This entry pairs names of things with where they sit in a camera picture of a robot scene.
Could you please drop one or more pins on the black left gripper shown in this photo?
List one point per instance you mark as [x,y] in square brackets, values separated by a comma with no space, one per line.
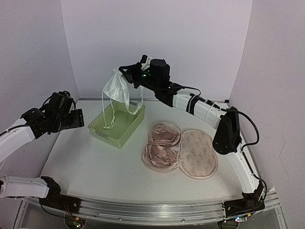
[77,121]

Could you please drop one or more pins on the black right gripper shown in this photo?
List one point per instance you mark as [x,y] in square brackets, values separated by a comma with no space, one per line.
[129,76]

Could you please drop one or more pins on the white satin bra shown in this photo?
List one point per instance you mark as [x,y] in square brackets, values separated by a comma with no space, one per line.
[117,90]

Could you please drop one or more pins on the green perforated plastic basket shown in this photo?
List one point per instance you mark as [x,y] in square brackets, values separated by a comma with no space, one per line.
[115,125]

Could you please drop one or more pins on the pink satin lace bra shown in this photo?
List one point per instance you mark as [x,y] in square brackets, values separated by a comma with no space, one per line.
[162,149]

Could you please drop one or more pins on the beige tulip mesh laundry bag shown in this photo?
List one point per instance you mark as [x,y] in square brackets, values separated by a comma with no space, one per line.
[198,159]

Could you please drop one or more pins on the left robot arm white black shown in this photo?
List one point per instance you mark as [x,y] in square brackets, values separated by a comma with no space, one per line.
[13,140]

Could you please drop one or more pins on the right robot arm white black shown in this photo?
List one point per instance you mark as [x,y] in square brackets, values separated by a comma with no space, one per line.
[227,141]

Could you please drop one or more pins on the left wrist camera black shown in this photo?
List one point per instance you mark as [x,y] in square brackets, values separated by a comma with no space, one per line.
[59,102]

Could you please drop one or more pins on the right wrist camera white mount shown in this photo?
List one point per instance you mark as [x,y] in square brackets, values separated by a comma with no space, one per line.
[145,62]

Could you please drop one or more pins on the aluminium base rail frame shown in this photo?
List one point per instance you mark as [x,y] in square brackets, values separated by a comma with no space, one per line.
[114,185]

